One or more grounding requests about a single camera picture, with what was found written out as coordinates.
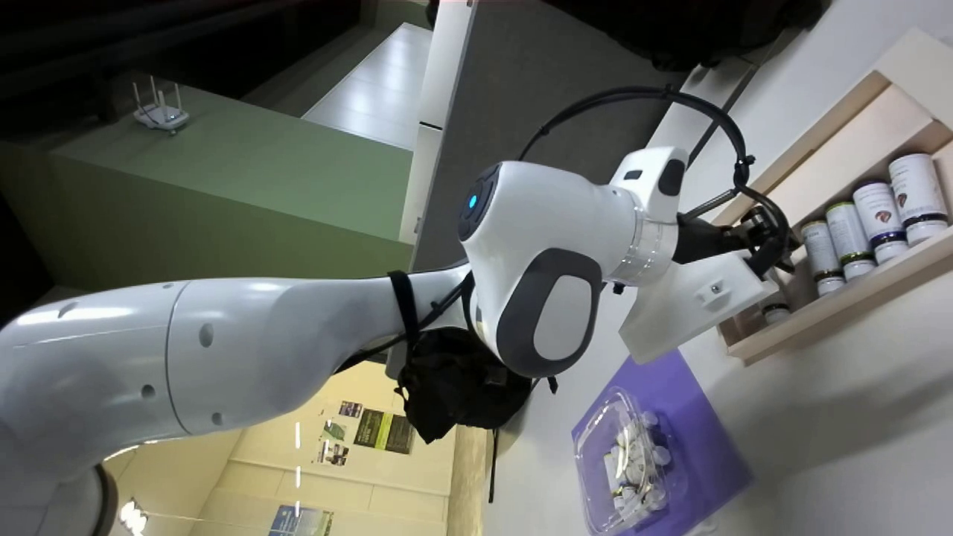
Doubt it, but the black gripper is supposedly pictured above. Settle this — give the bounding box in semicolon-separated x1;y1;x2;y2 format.
675;190;797;277

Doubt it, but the small white bottle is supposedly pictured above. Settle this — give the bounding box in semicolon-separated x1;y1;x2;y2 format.
761;305;792;326

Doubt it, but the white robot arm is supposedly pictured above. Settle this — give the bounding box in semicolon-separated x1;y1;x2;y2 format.
0;145;792;536

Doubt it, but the wooden tray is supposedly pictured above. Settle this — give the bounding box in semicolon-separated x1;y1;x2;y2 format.
721;31;953;364

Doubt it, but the white bottle rightmost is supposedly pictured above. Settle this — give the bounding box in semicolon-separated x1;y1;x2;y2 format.
886;153;949;244

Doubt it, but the black bag at top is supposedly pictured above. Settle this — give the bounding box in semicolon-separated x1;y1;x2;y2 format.
545;0;834;71

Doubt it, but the purple mat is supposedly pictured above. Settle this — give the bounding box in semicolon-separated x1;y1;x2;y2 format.
571;352;751;536

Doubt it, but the clear plastic bag of vials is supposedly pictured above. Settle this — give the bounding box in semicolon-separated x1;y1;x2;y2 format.
575;390;687;536

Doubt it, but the black backpack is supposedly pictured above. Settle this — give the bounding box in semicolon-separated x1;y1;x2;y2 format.
387;329;536;443

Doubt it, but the green cabinet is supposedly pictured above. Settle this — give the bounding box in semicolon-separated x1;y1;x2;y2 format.
0;90;410;288

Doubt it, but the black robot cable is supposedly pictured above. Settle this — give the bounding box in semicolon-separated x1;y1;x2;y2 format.
515;84;758;221

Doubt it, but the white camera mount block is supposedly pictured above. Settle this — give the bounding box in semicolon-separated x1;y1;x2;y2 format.
618;253;776;364

